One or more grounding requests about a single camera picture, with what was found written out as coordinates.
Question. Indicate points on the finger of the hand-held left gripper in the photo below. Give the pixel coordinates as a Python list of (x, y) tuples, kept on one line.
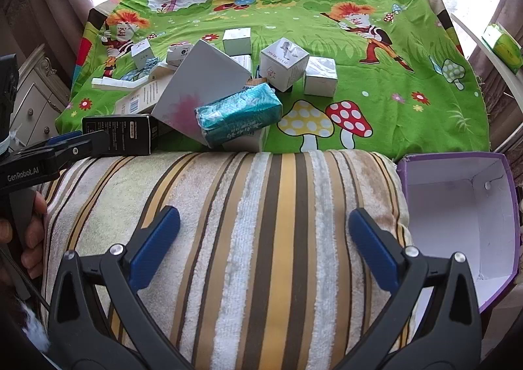
[(65, 138), (77, 149)]

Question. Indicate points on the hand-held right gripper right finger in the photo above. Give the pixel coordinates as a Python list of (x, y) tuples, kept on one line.
[(374, 249)]

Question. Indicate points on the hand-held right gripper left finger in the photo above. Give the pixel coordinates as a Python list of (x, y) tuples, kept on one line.
[(157, 247)]

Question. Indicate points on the purple cardboard box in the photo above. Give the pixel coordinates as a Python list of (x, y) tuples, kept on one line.
[(449, 210)]

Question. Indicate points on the large grey pink-print box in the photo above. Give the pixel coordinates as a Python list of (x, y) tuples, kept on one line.
[(200, 80)]

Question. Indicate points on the teal tissue packet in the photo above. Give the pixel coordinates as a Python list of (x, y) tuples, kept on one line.
[(241, 113)]

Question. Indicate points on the white printed cube box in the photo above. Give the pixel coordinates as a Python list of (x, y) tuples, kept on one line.
[(284, 64)]

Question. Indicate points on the person's left hand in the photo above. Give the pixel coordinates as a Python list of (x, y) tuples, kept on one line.
[(30, 255)]

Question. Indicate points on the white carved dresser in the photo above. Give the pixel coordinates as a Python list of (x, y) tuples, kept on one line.
[(36, 100)]

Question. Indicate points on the long cream box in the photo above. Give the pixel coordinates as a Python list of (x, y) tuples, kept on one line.
[(141, 98)]

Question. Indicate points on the striped brown towel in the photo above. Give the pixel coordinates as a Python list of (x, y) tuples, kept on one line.
[(245, 251)]

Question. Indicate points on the blue patterned packet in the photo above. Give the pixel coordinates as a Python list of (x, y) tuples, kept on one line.
[(137, 73)]

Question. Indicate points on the small white box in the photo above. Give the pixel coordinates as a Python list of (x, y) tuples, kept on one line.
[(143, 53), (237, 42)]

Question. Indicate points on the white box black print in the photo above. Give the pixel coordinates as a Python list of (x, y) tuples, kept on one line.
[(179, 53)]

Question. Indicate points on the silver white box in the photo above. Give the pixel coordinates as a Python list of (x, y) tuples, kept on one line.
[(320, 78)]

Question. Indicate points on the white curved shelf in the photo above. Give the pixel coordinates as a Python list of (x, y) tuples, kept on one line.
[(474, 37)]

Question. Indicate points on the green tissue pack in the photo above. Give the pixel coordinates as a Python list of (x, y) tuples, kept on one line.
[(504, 45)]

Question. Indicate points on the green cartoon printed cloth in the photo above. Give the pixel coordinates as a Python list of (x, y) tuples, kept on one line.
[(286, 6)]

